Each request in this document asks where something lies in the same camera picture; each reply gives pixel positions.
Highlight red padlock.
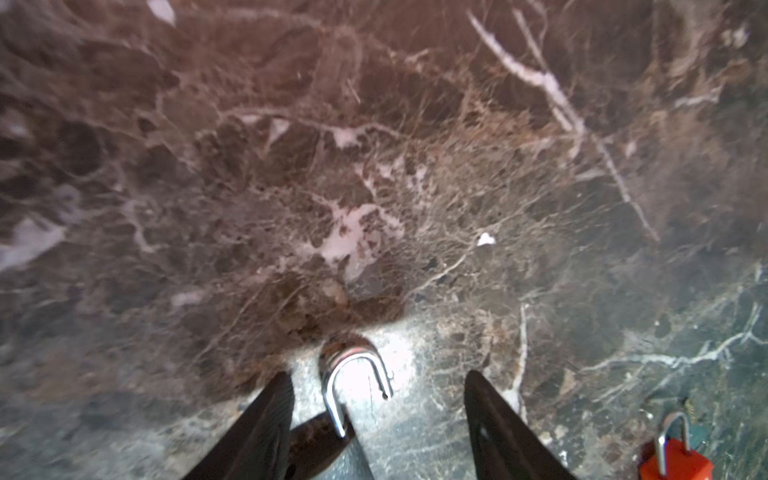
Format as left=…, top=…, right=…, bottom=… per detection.
left=638, top=411, right=714, bottom=480

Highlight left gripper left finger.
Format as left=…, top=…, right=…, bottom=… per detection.
left=184, top=372, right=295, bottom=480

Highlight small dark brown padlock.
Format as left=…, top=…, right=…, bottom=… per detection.
left=284, top=345, right=393, bottom=479

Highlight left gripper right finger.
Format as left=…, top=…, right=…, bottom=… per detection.
left=464, top=370, right=575, bottom=480

